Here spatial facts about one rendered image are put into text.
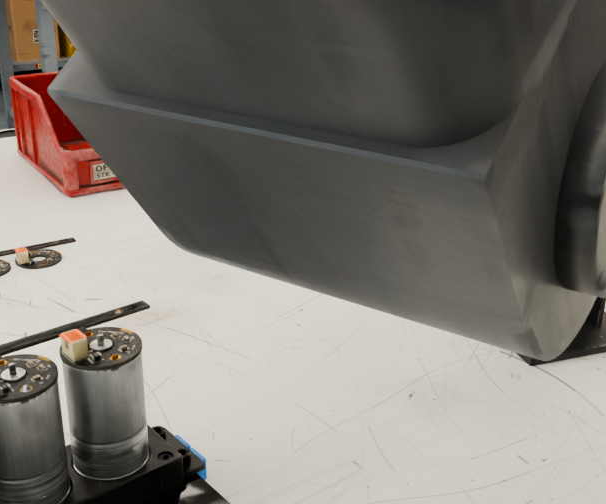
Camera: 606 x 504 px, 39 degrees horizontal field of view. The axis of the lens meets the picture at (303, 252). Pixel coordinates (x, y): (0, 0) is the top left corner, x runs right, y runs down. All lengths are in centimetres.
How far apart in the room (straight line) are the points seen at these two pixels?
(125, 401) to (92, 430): 1
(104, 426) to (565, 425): 18
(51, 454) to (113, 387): 3
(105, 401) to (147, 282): 20
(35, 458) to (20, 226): 30
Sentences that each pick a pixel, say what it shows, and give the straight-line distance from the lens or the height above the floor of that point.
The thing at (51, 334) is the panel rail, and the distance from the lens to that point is 28.
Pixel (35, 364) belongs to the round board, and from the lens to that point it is 27.
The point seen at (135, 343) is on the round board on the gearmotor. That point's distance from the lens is 27.
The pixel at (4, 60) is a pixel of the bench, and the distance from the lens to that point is 331.
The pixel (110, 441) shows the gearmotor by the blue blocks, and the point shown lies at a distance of 28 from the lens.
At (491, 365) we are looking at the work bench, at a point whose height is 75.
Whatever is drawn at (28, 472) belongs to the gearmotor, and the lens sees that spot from 27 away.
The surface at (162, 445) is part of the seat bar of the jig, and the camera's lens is 30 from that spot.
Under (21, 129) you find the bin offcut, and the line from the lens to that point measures 67.
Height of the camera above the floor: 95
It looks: 23 degrees down
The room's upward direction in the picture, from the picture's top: 1 degrees clockwise
